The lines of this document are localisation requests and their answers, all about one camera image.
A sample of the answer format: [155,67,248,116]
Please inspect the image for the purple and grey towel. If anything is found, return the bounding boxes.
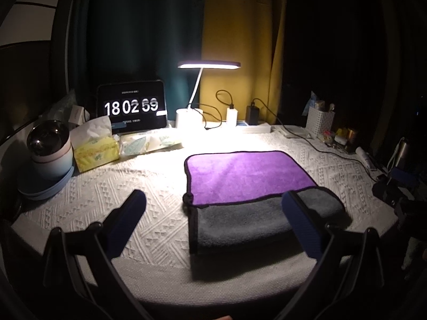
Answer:
[183,151,352,282]

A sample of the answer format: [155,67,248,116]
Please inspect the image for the white textured tablecloth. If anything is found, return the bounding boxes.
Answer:
[12,129,397,306]

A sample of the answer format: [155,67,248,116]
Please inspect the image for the yellow tissue pack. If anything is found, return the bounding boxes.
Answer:
[70,116,119,173]

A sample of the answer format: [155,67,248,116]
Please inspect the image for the pastel pot with steel lid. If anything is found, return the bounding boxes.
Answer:
[18,120,74,202]

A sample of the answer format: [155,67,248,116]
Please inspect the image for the white tube bottle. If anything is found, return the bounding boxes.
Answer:
[355,147,375,170]

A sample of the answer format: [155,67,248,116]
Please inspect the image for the leaf-patterned face towel pack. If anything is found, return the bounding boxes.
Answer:
[119,128,182,157]

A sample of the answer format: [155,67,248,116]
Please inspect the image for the small yellow snack boxes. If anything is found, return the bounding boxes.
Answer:
[323,128,357,147]

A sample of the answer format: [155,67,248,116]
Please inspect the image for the white perforated basket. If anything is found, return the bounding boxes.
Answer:
[305,107,334,137]

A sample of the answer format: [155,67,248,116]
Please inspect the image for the tablet showing clock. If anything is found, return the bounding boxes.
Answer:
[96,79,168,134]

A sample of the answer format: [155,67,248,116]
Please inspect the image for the white power strip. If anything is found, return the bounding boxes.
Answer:
[236,121,271,134]

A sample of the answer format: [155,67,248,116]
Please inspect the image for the white desk lamp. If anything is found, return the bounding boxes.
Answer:
[175,59,242,131]

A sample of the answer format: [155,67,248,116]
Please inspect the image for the black power adapter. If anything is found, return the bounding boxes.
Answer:
[245,102,260,126]

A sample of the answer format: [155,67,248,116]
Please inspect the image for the white USB charger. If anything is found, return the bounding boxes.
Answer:
[226,104,238,127]

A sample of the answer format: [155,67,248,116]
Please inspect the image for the dark teal curtain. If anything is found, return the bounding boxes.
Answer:
[67,0,205,120]

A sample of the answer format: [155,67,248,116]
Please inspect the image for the yellow curtain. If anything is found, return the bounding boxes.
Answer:
[200,0,286,124]

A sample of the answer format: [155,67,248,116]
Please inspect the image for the black cable on table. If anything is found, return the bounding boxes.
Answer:
[250,97,379,182]

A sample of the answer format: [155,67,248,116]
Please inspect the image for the black charger cable loop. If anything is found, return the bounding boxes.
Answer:
[193,89,235,131]

